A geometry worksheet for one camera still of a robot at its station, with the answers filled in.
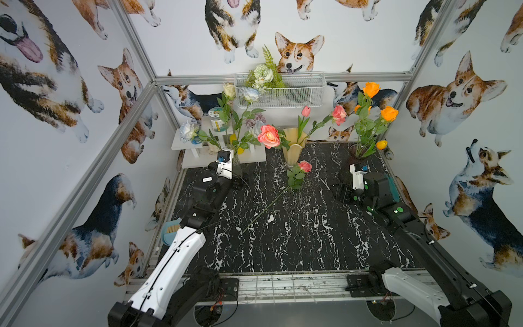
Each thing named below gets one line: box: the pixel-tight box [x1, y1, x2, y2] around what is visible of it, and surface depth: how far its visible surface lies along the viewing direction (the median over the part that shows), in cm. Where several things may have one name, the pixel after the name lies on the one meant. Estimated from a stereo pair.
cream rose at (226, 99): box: [216, 83, 240, 152], surface depth 92 cm
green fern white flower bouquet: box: [243, 43, 287, 95], surface depth 82 cm
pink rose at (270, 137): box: [257, 123, 291, 151], surface depth 66 cm
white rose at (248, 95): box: [234, 86, 265, 150], surface depth 85 cm
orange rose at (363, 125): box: [354, 104, 376, 136], surface depth 89 cm
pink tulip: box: [296, 105, 312, 144], surface depth 95 cm
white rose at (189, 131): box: [179, 119, 223, 151], surface depth 80 cm
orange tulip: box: [375, 139, 389, 150], surface depth 81 cm
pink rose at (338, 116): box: [307, 104, 348, 138], surface depth 84 cm
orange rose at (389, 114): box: [380, 105, 400, 124], surface depth 87 cm
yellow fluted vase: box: [282, 127, 310, 167], surface depth 101 cm
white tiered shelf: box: [170, 115, 267, 169], surface depth 96 cm
